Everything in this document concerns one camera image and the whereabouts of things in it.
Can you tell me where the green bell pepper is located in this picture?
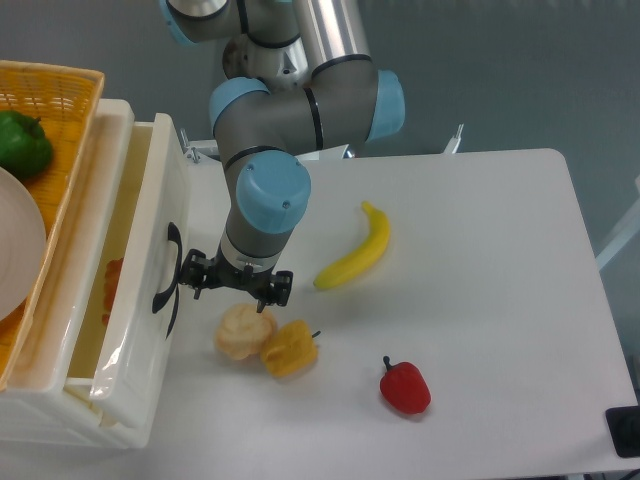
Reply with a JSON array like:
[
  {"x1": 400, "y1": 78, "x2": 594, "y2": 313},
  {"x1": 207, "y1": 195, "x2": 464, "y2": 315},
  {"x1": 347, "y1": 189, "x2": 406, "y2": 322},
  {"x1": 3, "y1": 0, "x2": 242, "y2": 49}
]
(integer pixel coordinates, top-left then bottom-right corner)
[{"x1": 1, "y1": 110, "x2": 53, "y2": 180}]

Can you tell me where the yellow bell pepper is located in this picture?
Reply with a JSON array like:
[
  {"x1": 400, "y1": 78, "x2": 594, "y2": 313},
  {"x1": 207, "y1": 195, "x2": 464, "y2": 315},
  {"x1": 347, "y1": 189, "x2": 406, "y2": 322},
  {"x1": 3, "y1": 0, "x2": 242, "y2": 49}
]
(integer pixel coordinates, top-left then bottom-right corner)
[{"x1": 260, "y1": 319, "x2": 318, "y2": 378}]

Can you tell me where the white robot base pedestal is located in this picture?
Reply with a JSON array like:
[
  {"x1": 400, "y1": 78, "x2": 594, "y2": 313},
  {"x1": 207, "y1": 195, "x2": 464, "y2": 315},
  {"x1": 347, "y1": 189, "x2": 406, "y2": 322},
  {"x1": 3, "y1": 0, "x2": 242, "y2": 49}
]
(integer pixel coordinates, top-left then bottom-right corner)
[{"x1": 222, "y1": 34, "x2": 311, "y2": 93}]

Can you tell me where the black device at table edge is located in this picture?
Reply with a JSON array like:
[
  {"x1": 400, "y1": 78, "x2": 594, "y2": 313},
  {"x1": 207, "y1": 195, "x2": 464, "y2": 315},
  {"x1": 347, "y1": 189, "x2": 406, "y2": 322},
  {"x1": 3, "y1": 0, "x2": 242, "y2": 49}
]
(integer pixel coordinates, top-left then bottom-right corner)
[{"x1": 605, "y1": 406, "x2": 640, "y2": 458}]

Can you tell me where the yellow banana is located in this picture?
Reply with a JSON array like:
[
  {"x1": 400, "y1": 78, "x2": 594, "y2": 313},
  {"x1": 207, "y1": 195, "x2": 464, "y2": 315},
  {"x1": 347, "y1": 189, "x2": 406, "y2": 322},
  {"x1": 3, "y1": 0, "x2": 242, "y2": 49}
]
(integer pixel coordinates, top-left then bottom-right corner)
[{"x1": 313, "y1": 201, "x2": 391, "y2": 291}]

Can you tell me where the red bell pepper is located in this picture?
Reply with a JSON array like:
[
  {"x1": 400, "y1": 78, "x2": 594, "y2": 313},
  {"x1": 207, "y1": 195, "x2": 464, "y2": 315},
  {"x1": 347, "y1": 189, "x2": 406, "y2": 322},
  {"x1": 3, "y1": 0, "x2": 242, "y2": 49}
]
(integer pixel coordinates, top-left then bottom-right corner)
[{"x1": 379, "y1": 355, "x2": 432, "y2": 415}]

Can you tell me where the orange woven basket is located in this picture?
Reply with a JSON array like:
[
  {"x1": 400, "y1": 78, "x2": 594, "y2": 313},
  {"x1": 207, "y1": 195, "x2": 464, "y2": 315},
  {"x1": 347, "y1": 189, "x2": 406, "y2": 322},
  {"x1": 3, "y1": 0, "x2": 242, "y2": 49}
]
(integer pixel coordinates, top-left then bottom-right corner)
[{"x1": 1, "y1": 60, "x2": 105, "y2": 389}]

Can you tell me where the white plastic drawer cabinet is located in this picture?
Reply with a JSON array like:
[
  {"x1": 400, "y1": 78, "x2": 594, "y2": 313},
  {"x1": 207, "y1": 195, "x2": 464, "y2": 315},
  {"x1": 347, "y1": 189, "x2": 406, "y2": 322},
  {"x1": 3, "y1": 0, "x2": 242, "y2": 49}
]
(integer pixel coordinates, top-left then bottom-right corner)
[{"x1": 0, "y1": 98, "x2": 157, "y2": 449}]

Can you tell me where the pale bread roll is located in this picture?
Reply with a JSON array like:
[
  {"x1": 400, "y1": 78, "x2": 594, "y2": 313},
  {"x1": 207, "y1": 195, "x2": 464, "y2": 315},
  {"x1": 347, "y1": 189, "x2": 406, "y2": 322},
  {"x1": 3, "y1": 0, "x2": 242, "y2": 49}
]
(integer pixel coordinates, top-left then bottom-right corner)
[{"x1": 214, "y1": 303, "x2": 277, "y2": 361}]

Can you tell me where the beige plate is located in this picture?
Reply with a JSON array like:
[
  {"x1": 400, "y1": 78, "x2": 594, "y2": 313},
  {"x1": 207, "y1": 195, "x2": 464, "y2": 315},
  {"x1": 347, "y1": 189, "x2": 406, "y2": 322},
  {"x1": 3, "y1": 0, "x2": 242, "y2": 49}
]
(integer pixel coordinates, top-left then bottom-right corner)
[{"x1": 0, "y1": 169, "x2": 46, "y2": 320}]

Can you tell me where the orange croissant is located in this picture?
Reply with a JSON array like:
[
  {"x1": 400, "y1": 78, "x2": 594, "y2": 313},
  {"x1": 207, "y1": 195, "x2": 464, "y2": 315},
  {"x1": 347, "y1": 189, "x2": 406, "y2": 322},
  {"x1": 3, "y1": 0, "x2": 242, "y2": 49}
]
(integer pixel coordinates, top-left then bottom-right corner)
[{"x1": 102, "y1": 258, "x2": 124, "y2": 326}]

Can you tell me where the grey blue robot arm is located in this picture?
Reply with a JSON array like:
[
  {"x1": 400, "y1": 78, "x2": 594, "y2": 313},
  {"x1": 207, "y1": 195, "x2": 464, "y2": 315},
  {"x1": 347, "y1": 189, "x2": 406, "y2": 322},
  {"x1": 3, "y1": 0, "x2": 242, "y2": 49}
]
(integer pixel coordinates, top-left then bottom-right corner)
[{"x1": 160, "y1": 1, "x2": 405, "y2": 307}]

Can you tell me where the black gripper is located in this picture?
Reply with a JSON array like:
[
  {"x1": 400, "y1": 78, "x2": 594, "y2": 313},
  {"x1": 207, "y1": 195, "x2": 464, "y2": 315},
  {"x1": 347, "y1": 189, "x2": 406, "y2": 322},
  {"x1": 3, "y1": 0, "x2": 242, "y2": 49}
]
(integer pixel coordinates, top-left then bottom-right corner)
[{"x1": 179, "y1": 242, "x2": 293, "y2": 313}]

